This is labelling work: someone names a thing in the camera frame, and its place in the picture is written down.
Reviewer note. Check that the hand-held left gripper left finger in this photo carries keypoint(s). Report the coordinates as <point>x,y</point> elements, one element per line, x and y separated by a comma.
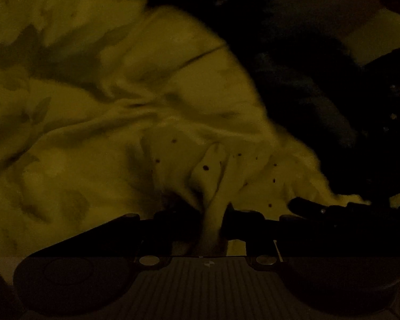
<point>190,221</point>

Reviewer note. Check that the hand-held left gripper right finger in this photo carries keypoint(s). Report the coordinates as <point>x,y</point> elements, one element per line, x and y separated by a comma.
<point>231,221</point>

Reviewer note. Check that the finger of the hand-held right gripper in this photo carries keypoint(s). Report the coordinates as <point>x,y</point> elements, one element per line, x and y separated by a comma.
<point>306,206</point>

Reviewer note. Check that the white polka-dot garment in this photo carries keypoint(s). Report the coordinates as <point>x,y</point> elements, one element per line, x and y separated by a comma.
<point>206,173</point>

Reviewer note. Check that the leaf print bed sheet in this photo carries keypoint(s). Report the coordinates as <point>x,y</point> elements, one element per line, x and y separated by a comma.
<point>70,123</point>

